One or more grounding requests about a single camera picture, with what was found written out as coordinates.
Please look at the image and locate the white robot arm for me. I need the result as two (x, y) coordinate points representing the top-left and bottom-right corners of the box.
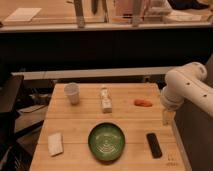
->
(160, 62), (213, 125)

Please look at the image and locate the green ceramic bowl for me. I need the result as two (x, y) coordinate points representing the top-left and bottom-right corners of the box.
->
(88, 122), (126, 162)

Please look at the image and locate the orange carrot toy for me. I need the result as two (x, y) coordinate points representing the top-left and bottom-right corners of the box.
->
(134, 99), (153, 107)

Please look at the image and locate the black remote control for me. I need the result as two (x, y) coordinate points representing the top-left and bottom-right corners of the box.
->
(146, 133), (162, 158)

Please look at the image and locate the white wooden figure block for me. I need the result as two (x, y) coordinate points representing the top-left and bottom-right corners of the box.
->
(100, 87), (112, 113)

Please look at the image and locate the white paper cup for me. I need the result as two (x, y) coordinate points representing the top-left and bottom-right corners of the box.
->
(64, 82), (80, 105)

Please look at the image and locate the white paper sheet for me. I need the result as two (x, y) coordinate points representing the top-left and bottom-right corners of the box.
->
(5, 8), (41, 22)

